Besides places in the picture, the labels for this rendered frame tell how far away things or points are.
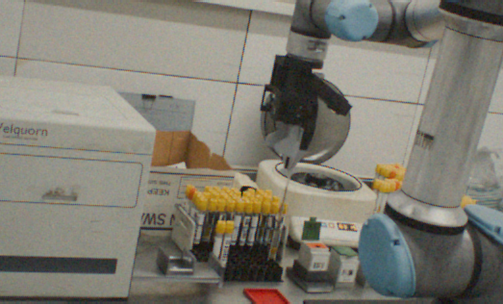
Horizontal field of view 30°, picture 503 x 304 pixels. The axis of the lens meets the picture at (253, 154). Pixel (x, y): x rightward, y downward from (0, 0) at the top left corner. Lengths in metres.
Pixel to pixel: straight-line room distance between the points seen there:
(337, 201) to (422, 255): 0.72
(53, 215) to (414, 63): 1.23
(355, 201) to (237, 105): 0.41
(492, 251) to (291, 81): 0.51
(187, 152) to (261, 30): 0.34
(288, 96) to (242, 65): 0.57
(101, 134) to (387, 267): 0.48
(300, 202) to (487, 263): 0.69
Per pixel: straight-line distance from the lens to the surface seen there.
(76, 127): 1.43
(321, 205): 1.98
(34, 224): 1.47
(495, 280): 1.38
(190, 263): 1.61
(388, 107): 2.42
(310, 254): 1.75
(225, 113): 2.22
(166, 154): 2.12
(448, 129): 1.26
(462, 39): 1.24
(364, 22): 1.54
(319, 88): 1.69
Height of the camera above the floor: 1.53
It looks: 14 degrees down
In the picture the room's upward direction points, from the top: 12 degrees clockwise
